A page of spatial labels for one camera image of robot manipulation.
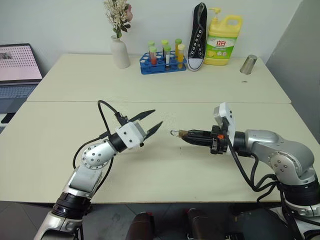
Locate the green capped test tube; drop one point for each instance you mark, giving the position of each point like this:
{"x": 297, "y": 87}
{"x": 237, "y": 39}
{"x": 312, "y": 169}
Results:
{"x": 164, "y": 43}
{"x": 151, "y": 44}

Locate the yellow detergent bottle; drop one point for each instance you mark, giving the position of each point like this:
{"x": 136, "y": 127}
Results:
{"x": 221, "y": 37}

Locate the dark rounded shape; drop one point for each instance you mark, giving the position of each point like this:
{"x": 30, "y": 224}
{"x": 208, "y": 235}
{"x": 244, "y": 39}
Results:
{"x": 140, "y": 227}
{"x": 200, "y": 225}

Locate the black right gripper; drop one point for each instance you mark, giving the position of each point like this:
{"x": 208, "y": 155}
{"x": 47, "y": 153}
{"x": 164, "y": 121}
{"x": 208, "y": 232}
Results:
{"x": 217, "y": 142}

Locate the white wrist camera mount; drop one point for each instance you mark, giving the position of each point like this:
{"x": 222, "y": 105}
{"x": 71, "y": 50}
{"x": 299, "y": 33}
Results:
{"x": 128, "y": 136}
{"x": 225, "y": 111}

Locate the blue test tube rack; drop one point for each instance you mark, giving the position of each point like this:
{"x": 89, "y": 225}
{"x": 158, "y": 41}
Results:
{"x": 162, "y": 68}

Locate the green capped white label tube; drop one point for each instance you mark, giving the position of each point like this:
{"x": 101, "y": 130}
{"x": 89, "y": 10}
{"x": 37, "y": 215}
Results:
{"x": 167, "y": 56}

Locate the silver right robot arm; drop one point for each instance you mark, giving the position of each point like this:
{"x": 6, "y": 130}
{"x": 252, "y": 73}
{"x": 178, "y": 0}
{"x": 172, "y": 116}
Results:
{"x": 287, "y": 155}

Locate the brass padlock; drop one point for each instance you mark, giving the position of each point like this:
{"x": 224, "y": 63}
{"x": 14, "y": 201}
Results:
{"x": 183, "y": 133}

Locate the green capped red liquid tube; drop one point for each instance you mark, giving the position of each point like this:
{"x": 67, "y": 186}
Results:
{"x": 153, "y": 56}

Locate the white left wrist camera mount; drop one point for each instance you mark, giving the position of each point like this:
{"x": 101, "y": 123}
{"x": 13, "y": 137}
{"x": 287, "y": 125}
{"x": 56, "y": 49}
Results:
{"x": 128, "y": 136}

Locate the yellow capped orange liquid tube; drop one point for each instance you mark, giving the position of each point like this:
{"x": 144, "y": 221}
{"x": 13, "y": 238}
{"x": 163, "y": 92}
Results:
{"x": 181, "y": 53}

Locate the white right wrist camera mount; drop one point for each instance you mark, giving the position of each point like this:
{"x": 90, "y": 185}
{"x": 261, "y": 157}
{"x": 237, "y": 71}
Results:
{"x": 225, "y": 111}

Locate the open grey laptop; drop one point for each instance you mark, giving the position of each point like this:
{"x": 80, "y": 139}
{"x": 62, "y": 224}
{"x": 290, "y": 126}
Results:
{"x": 17, "y": 67}

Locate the white ceramic vase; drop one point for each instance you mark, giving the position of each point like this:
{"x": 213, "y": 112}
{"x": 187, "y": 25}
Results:
{"x": 120, "y": 53}

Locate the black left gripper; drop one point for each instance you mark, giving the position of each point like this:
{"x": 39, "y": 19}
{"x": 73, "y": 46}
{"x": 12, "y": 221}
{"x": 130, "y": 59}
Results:
{"x": 140, "y": 131}

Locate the black canvas sneaker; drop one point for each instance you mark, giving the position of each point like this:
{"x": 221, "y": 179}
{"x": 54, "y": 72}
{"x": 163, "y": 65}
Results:
{"x": 197, "y": 42}

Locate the silver metal cup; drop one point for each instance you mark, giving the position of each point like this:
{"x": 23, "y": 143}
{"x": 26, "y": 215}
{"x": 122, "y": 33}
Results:
{"x": 248, "y": 65}

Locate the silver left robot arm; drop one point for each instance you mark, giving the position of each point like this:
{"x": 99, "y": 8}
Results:
{"x": 87, "y": 175}

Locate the green capped orange liquid tube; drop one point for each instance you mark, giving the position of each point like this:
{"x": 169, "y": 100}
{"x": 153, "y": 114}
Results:
{"x": 177, "y": 43}

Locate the dried flower bouquet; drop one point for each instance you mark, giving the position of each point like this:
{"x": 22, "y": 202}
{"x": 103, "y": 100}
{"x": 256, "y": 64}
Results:
{"x": 117, "y": 17}

